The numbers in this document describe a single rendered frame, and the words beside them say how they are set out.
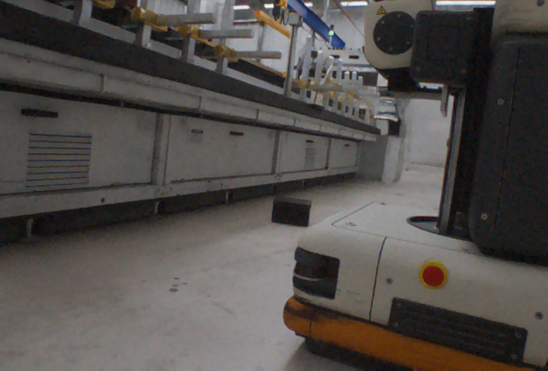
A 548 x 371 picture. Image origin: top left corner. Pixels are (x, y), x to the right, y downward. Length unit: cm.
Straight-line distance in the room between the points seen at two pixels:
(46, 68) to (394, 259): 101
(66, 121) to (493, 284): 138
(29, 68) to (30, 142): 35
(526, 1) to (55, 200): 145
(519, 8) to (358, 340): 68
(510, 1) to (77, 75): 112
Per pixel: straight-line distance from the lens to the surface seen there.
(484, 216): 77
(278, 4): 825
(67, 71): 128
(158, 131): 186
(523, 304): 77
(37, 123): 150
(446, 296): 77
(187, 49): 163
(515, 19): 81
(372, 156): 553
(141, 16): 144
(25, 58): 121
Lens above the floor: 45
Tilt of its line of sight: 3 degrees down
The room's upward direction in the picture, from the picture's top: 7 degrees clockwise
